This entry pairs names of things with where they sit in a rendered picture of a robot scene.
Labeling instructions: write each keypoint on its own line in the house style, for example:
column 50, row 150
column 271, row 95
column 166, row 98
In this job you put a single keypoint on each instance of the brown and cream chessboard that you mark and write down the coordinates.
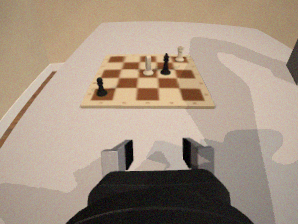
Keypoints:
column 128, row 88

